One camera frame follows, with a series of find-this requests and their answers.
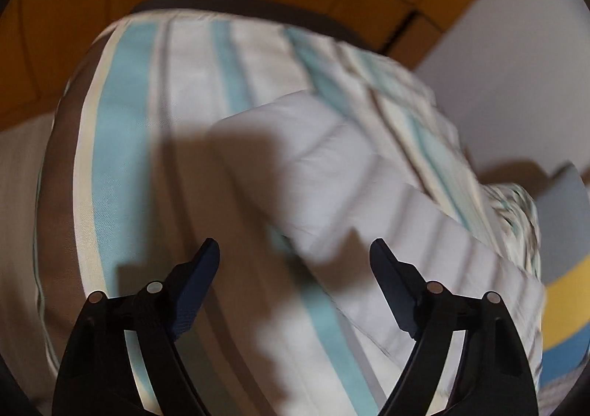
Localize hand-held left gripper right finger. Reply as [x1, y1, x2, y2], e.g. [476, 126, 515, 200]
[369, 238, 539, 416]

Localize white quilted jacket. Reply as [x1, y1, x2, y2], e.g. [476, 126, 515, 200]
[209, 91, 547, 359]

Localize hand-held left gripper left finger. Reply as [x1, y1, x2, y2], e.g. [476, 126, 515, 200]
[52, 238, 221, 416]

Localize grey yellow blue headboard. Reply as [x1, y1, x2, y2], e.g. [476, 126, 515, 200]
[535, 162, 590, 395]

